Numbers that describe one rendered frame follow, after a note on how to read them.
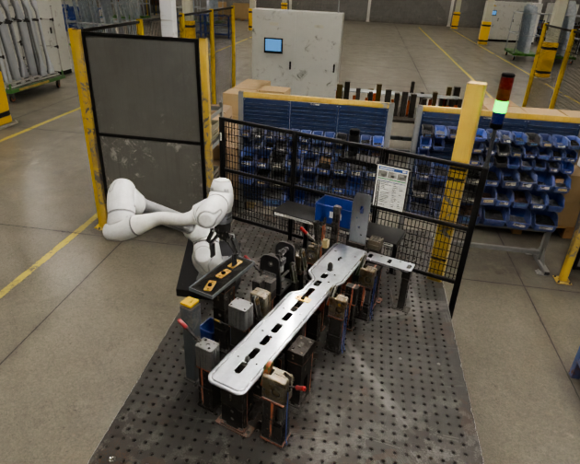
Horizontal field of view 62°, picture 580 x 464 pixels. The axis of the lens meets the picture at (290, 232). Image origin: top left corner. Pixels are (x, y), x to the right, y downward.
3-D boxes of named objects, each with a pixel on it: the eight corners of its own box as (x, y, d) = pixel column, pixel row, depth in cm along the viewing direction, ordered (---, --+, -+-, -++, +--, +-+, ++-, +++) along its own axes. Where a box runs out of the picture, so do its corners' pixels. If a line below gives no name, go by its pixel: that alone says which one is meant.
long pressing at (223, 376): (248, 400, 189) (248, 398, 188) (202, 379, 198) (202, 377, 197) (369, 252, 298) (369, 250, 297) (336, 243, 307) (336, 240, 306)
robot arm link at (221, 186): (214, 204, 227) (205, 215, 215) (213, 173, 220) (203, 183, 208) (236, 206, 226) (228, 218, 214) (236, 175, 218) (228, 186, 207)
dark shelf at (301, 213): (395, 249, 301) (396, 244, 300) (272, 214, 338) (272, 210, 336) (405, 235, 319) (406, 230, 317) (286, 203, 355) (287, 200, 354)
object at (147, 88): (221, 237, 513) (215, 37, 420) (217, 244, 500) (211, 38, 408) (103, 224, 529) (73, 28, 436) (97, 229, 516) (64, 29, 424)
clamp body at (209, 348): (213, 416, 217) (210, 354, 200) (193, 406, 222) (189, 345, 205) (226, 401, 225) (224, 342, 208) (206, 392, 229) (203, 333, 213)
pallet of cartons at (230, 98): (276, 170, 700) (278, 98, 651) (224, 165, 713) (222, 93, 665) (293, 146, 804) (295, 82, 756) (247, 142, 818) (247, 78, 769)
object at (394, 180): (403, 214, 313) (411, 168, 299) (370, 205, 322) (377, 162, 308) (404, 213, 315) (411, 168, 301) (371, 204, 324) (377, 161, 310)
